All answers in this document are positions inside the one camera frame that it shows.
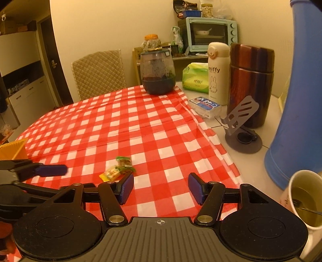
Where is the white cabinet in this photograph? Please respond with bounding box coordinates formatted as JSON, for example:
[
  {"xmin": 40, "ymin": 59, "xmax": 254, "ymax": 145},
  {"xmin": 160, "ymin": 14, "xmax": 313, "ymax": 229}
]
[{"xmin": 1, "ymin": 31, "xmax": 56, "ymax": 130}]

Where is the orange lid glass jar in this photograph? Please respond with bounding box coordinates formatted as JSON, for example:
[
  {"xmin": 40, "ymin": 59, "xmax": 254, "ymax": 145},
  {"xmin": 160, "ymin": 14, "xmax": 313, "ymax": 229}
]
[{"xmin": 141, "ymin": 34, "xmax": 161, "ymax": 51}]

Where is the large blue thermos jug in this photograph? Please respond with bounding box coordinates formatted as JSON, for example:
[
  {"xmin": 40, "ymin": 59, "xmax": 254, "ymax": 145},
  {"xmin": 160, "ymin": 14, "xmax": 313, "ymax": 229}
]
[{"xmin": 264, "ymin": 1, "xmax": 321, "ymax": 189}]

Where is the blue white tissue packet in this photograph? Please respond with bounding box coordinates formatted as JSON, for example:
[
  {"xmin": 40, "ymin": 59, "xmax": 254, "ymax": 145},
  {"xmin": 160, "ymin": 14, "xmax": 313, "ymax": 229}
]
[{"xmin": 188, "ymin": 96, "xmax": 222, "ymax": 119}]

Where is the dark glass teapot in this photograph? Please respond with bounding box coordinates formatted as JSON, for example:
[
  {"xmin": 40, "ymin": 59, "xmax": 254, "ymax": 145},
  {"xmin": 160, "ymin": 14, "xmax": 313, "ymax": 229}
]
[{"xmin": 140, "ymin": 48, "xmax": 176, "ymax": 96}]

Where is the red white checkered tablecloth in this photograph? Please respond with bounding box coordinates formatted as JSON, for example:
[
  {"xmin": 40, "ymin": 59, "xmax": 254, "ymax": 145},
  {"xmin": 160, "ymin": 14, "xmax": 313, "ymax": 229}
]
[{"xmin": 7, "ymin": 84, "xmax": 244, "ymax": 262}]

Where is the orange plastic basket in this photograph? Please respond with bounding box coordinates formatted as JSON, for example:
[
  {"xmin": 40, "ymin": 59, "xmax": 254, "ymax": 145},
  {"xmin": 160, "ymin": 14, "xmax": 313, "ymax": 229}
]
[{"xmin": 0, "ymin": 139, "xmax": 28, "ymax": 160}]

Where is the dark wooden door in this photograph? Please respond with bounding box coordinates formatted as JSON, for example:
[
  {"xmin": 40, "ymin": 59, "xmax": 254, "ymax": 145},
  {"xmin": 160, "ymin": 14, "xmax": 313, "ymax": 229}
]
[{"xmin": 37, "ymin": 16, "xmax": 73, "ymax": 106}]

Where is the wooden side shelf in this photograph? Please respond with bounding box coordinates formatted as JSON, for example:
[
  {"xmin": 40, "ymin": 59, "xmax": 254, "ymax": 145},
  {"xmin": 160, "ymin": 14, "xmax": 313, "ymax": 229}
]
[{"xmin": 132, "ymin": 47, "xmax": 207, "ymax": 85}]

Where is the blue toaster oven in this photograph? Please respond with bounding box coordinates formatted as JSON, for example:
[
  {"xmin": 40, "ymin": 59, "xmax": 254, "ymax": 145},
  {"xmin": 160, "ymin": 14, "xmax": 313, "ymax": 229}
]
[{"xmin": 178, "ymin": 17, "xmax": 238, "ymax": 53}]

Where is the grey phone stand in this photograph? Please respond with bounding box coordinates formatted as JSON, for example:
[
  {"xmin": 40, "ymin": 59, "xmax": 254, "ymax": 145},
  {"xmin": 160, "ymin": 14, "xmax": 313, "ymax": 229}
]
[{"xmin": 221, "ymin": 96, "xmax": 262, "ymax": 154}]

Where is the beige quilted chair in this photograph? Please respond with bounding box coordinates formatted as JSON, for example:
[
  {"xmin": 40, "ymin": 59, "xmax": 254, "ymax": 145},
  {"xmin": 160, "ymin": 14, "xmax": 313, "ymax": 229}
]
[{"xmin": 71, "ymin": 49, "xmax": 126, "ymax": 100}]

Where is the green tissue pack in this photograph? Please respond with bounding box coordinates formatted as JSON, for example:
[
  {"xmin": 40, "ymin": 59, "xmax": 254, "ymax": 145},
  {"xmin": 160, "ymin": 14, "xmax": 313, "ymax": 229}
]
[{"xmin": 182, "ymin": 62, "xmax": 208, "ymax": 93}]

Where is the white miffy thermos bottle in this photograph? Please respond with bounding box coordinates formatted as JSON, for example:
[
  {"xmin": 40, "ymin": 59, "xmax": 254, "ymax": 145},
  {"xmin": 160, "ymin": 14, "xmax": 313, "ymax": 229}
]
[{"xmin": 207, "ymin": 42, "xmax": 230, "ymax": 105}]

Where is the yellow candy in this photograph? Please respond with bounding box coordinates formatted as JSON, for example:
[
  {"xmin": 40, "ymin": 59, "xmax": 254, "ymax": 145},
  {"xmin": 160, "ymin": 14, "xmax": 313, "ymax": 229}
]
[{"xmin": 99, "ymin": 165, "xmax": 123, "ymax": 182}]

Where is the green candy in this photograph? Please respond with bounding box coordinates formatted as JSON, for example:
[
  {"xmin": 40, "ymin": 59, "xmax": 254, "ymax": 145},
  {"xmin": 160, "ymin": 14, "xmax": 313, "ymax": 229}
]
[{"xmin": 116, "ymin": 156, "xmax": 135, "ymax": 173}]

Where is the white paper cup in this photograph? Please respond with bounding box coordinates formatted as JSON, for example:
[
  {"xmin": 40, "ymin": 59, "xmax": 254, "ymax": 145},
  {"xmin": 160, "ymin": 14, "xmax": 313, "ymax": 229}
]
[{"xmin": 279, "ymin": 170, "xmax": 321, "ymax": 259}]

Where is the brown metal thermos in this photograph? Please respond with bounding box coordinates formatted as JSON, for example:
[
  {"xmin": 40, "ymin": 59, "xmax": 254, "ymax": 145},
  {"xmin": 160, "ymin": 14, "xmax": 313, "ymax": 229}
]
[{"xmin": 227, "ymin": 43, "xmax": 275, "ymax": 128}]

